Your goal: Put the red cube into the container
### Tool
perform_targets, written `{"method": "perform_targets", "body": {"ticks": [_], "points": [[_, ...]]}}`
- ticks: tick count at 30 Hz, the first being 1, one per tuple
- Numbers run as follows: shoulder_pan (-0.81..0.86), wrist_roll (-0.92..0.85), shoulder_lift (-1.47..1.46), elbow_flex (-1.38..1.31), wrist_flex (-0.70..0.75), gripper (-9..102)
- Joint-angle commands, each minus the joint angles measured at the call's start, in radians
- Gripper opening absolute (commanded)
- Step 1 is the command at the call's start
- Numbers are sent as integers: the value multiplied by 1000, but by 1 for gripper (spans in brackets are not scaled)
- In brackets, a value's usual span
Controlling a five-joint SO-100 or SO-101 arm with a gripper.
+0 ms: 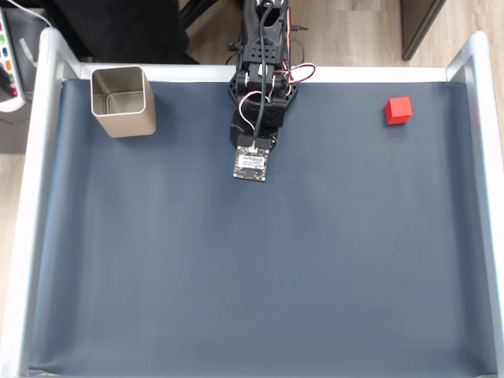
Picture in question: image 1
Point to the square metal container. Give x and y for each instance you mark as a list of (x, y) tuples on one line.
[(130, 122)]

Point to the red cube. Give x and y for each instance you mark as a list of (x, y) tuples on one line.
[(398, 110)]

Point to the grey tape strip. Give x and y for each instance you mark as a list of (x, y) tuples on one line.
[(27, 50)]

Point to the white device with coloured buttons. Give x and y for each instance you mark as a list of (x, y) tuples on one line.
[(10, 78)]

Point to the dark blue mat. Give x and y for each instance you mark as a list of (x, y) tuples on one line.
[(252, 256)]

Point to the dark brown cabinet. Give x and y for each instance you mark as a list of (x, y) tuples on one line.
[(419, 23)]

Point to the white metal table frame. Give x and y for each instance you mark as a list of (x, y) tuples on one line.
[(35, 177)]

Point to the bare circuit board camera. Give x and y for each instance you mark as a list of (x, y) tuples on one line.
[(252, 163)]

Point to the black office chair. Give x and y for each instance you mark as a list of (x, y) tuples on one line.
[(126, 27)]

